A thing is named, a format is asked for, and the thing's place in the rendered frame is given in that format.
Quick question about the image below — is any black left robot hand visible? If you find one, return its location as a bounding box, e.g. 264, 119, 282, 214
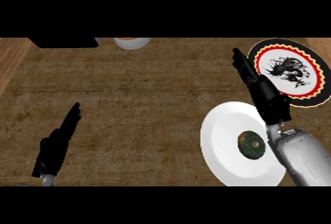
30, 101, 82, 179

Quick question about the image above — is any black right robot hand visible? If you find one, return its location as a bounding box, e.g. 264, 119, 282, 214
231, 47, 294, 126

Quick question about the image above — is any black-rimmed dragon print plate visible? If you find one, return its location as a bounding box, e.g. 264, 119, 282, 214
246, 38, 331, 109

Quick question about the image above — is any dark green squash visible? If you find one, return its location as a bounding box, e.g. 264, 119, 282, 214
236, 129, 265, 161

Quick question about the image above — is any plain white plate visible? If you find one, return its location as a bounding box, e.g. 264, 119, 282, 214
199, 101, 286, 187

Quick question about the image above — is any white cup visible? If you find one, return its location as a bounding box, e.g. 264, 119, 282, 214
112, 37, 152, 51

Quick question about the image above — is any black appliance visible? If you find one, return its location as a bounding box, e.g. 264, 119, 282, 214
26, 37, 100, 49

